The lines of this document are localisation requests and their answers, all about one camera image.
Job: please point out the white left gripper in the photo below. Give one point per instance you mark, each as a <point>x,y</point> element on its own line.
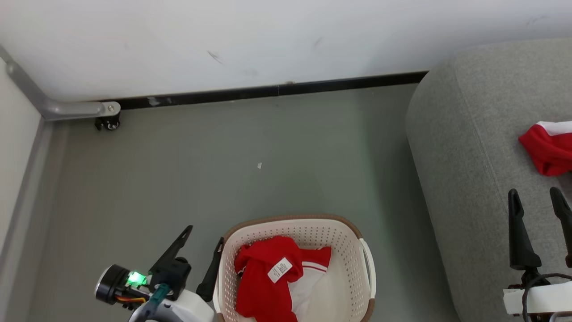
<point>192,308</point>

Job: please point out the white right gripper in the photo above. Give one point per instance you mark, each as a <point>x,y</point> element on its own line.
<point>549,297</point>

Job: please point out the red garment with white label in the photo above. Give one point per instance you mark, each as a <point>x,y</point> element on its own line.
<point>259,286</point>

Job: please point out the red garment with white stripes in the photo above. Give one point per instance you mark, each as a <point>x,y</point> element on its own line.
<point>549,152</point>

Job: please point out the grey fabric sofa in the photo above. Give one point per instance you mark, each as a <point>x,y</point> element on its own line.
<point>469,147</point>

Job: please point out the cream perforated laundry basket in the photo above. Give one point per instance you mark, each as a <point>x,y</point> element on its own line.
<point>344,286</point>

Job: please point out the black caster wheel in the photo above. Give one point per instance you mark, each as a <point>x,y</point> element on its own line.
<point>108,123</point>

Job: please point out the black baseboard strip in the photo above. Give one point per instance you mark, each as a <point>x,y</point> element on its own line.
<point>268,91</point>

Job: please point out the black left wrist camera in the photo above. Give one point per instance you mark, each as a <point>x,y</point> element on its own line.
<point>172,275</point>

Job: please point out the grey metal frame leg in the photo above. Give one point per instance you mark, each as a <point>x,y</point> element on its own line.
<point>71,108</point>

